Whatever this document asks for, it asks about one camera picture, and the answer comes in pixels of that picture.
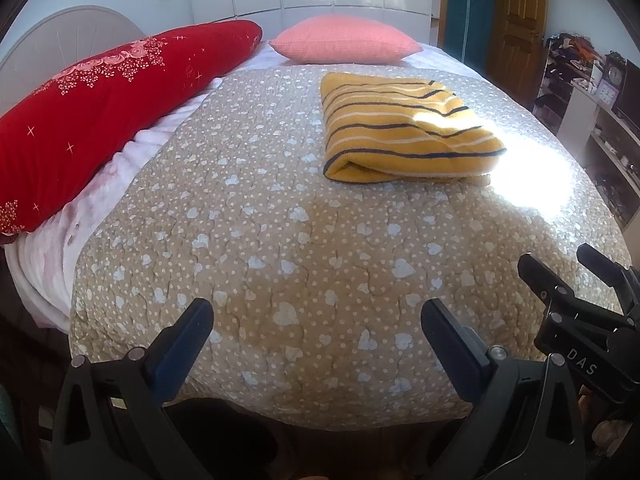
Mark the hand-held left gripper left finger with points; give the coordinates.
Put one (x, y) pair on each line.
(177, 350)

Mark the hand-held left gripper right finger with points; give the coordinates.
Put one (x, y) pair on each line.
(455, 347)

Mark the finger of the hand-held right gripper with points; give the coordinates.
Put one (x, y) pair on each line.
(542, 277)
(600, 262)

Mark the yellow striped sweater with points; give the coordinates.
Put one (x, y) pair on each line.
(400, 127)

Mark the white desk unit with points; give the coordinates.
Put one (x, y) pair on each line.
(580, 115)

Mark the beige heart-print quilt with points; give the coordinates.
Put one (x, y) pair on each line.
(280, 240)

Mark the small white clock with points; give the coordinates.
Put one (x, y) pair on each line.
(606, 94)

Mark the dark monitor screen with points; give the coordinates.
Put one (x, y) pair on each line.
(631, 92)

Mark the black mantel clock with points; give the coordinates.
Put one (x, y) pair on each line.
(615, 76)

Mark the cluttered shelf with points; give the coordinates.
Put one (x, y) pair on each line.
(562, 75)

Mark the wooden door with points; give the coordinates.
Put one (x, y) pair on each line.
(520, 25)

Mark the red embroidered bolster pillow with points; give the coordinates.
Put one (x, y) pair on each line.
(100, 110)

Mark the teal curtain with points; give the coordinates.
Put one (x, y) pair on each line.
(462, 10)

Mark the pink ribbed pillow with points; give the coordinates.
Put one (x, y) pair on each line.
(345, 40)

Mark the white headboard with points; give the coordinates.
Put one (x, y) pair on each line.
(55, 40)

